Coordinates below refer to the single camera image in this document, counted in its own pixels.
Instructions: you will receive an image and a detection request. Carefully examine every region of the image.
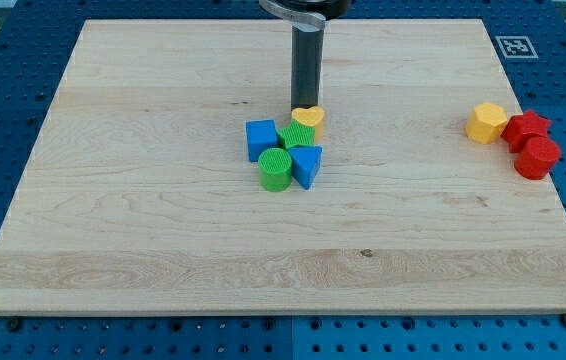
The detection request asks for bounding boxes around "blue cube block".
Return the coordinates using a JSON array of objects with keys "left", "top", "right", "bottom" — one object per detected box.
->
[{"left": 245, "top": 119, "right": 278, "bottom": 162}]

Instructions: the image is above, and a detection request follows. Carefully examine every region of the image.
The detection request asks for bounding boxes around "green star block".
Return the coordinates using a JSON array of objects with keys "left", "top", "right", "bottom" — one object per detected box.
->
[{"left": 276, "top": 120, "right": 315, "bottom": 150}]

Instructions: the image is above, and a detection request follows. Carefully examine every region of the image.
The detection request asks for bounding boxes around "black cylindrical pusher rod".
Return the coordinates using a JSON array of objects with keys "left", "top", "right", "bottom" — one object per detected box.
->
[{"left": 291, "top": 24, "right": 324, "bottom": 109}]

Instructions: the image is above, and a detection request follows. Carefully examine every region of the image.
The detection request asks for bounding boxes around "yellow hexagon block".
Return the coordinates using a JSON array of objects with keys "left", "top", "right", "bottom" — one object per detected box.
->
[{"left": 465, "top": 102, "right": 508, "bottom": 144}]

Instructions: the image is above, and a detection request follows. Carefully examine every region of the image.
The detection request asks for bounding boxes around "red cylinder block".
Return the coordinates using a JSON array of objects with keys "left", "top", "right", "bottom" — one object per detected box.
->
[{"left": 514, "top": 137, "right": 562, "bottom": 180}]

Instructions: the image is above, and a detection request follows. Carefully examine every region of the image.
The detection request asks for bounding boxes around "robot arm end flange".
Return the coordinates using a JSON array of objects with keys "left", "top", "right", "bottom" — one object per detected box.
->
[{"left": 258, "top": 0, "right": 352, "bottom": 32}]

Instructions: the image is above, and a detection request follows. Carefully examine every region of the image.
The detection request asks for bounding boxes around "white fiducial marker tag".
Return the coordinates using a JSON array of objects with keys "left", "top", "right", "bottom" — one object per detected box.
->
[{"left": 496, "top": 35, "right": 538, "bottom": 59}]

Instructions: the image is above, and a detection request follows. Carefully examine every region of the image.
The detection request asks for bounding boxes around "green cylinder block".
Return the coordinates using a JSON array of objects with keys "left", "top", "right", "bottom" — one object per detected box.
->
[{"left": 258, "top": 148, "right": 292, "bottom": 192}]

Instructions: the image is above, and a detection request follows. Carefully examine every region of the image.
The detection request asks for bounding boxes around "blue triangle block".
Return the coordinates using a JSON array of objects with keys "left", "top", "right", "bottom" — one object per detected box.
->
[{"left": 288, "top": 146, "right": 323, "bottom": 190}]

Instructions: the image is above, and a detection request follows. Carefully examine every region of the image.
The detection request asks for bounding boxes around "red star block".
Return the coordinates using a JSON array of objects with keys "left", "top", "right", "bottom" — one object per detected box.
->
[{"left": 501, "top": 109, "right": 552, "bottom": 153}]

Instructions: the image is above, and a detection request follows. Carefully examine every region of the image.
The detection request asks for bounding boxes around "yellow heart block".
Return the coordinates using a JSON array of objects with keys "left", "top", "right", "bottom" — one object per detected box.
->
[{"left": 291, "top": 106, "right": 325, "bottom": 143}]

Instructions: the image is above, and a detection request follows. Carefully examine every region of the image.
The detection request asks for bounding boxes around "wooden board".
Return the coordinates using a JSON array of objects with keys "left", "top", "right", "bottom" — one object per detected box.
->
[{"left": 0, "top": 19, "right": 566, "bottom": 316}]

